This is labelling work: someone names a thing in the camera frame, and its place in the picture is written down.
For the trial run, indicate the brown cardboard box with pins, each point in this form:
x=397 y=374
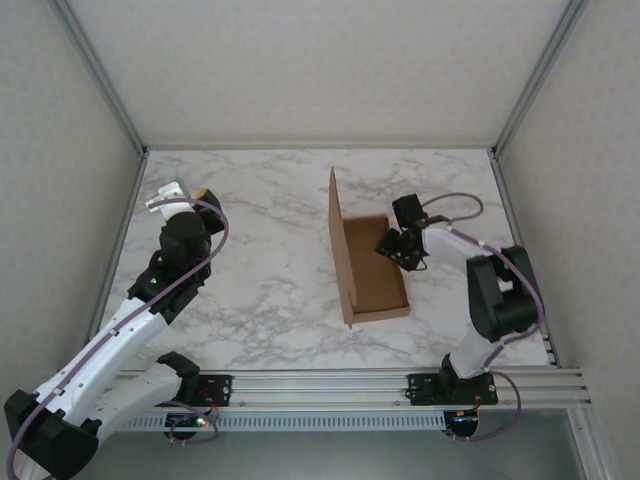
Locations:
x=372 y=280

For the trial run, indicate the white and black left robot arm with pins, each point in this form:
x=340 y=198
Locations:
x=110 y=345

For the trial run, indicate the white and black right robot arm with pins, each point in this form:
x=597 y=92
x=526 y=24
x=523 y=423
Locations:
x=445 y=245

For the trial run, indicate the small controller board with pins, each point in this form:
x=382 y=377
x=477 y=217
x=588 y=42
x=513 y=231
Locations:
x=462 y=417
x=182 y=421

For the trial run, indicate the aluminium table side rail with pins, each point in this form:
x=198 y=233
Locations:
x=136 y=177
x=501 y=180

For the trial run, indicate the aluminium table end rail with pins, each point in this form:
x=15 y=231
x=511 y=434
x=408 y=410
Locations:
x=320 y=148

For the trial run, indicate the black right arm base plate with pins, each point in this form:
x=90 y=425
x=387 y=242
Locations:
x=422 y=387

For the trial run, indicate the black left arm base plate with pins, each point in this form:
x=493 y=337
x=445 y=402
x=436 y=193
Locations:
x=220 y=387

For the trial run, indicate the aluminium mounting rail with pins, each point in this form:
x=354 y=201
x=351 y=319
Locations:
x=325 y=390

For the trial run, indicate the aluminium frame post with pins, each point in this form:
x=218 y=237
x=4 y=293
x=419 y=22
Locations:
x=535 y=80
x=102 y=80

